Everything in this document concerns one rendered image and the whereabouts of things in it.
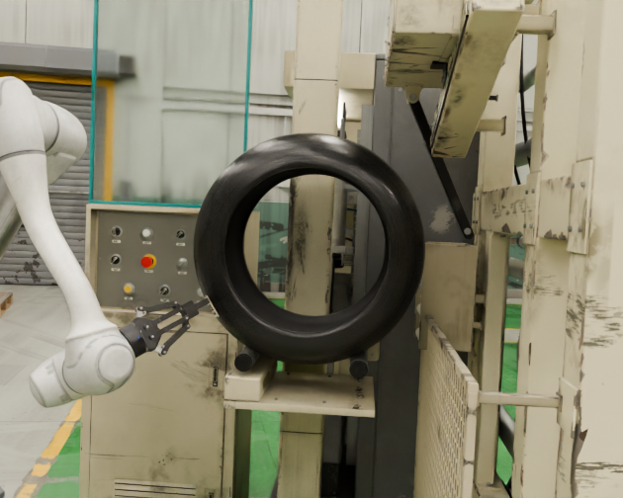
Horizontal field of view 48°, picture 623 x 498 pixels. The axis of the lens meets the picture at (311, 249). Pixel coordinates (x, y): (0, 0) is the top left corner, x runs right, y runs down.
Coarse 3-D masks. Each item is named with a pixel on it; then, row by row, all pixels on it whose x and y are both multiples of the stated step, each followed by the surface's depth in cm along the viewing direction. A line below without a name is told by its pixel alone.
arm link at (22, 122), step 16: (0, 80) 150; (16, 80) 152; (0, 96) 149; (16, 96) 150; (32, 96) 154; (0, 112) 148; (16, 112) 148; (32, 112) 151; (48, 112) 157; (0, 128) 147; (16, 128) 148; (32, 128) 150; (48, 128) 156; (0, 144) 148; (16, 144) 148; (32, 144) 149; (48, 144) 158
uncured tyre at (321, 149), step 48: (288, 144) 170; (336, 144) 170; (240, 192) 169; (384, 192) 167; (240, 240) 198; (240, 288) 198; (384, 288) 168; (240, 336) 174; (288, 336) 170; (336, 336) 170; (384, 336) 174
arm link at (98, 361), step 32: (0, 160) 148; (32, 160) 149; (32, 192) 149; (32, 224) 147; (64, 256) 142; (64, 288) 139; (96, 320) 137; (96, 352) 131; (128, 352) 133; (96, 384) 131
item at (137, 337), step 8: (136, 320) 160; (144, 320) 161; (152, 320) 162; (128, 328) 157; (136, 328) 157; (152, 328) 161; (128, 336) 155; (136, 336) 156; (144, 336) 160; (160, 336) 162; (136, 344) 156; (144, 344) 157; (152, 344) 160; (136, 352) 156; (144, 352) 159
